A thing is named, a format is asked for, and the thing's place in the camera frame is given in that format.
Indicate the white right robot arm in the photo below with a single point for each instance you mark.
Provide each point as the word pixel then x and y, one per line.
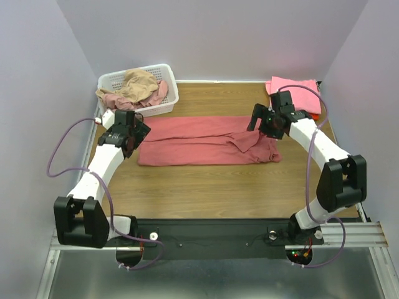
pixel 343 180

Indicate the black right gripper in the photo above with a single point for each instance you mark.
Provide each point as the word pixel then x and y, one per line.
pixel 260 115

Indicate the dusty red t-shirt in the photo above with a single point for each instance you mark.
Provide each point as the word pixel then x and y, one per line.
pixel 205 140

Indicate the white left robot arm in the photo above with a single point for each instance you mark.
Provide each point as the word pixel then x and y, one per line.
pixel 79 216

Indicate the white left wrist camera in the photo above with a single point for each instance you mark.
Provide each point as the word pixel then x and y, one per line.
pixel 106 120

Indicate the beige t-shirt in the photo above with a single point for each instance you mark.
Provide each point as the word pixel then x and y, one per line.
pixel 137 85

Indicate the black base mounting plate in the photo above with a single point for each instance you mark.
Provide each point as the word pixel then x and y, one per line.
pixel 211 239

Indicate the mauve pink t-shirt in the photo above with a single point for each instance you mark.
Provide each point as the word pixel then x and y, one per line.
pixel 117 102

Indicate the white plastic laundry basket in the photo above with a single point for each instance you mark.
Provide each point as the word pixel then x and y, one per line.
pixel 113 81

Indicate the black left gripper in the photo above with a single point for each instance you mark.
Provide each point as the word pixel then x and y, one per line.
pixel 141 130

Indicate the folded light pink t-shirt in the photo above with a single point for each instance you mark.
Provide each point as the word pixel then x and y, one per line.
pixel 302 99

